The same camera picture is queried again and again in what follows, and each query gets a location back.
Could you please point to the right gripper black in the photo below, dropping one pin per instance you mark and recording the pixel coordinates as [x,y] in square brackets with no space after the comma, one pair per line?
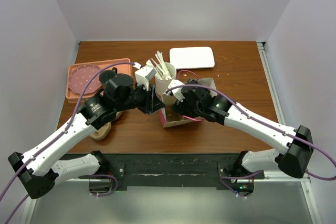
[181,108]

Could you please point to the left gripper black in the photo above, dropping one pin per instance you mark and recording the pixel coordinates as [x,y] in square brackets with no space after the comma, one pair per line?
[153,103]

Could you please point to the pink paper gift bag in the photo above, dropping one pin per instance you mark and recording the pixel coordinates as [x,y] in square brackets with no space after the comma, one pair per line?
[170,118]

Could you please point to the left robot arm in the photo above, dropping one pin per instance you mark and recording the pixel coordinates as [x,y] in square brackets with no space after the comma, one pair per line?
[41,168]

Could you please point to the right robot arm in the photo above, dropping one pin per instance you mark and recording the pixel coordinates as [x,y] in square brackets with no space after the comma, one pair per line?
[291,148]

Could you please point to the white cylindrical holder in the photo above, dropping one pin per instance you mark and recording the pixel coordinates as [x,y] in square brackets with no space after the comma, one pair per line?
[162,84]

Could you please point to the white paper stir sticks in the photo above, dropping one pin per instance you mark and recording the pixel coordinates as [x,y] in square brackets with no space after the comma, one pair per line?
[160,66]

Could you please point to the white rectangular plate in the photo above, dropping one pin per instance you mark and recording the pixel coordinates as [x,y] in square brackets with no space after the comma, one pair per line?
[192,58]

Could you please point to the dark green mug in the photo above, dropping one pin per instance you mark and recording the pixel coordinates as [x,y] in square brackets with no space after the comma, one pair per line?
[106,75]

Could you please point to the cardboard cup carrier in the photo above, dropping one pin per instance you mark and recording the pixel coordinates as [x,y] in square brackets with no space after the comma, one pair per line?
[100,134]

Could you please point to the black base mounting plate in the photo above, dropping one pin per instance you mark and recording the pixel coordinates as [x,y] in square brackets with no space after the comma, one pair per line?
[176,170]

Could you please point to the pink dotted plate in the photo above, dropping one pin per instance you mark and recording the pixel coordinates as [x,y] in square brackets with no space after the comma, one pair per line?
[79,76]

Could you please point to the pink plastic tray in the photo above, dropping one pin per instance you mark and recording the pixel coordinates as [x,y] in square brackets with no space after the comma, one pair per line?
[125,69]

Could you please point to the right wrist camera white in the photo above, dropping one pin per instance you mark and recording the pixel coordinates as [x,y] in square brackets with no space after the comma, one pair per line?
[175,89]

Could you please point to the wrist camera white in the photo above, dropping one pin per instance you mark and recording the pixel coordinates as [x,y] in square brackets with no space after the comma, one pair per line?
[144,75]
[175,89]

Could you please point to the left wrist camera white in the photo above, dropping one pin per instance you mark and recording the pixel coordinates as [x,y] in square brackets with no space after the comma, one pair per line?
[144,75]

